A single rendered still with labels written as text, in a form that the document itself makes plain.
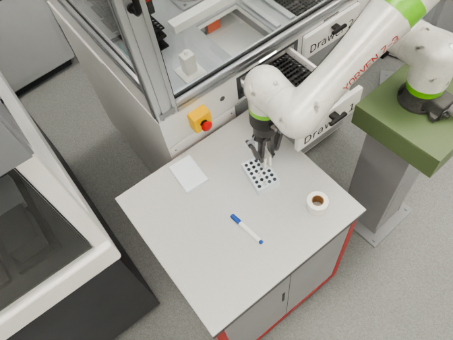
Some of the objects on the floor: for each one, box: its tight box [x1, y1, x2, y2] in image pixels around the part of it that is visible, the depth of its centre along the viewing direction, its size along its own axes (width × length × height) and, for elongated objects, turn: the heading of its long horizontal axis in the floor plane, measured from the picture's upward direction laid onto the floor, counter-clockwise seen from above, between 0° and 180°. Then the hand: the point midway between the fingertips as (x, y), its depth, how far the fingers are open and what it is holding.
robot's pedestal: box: [346, 134, 420, 248], centre depth 182 cm, size 30×30×76 cm
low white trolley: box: [115, 109, 367, 340], centre depth 170 cm, size 58×62×76 cm
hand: (265, 159), depth 136 cm, fingers closed, pressing on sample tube
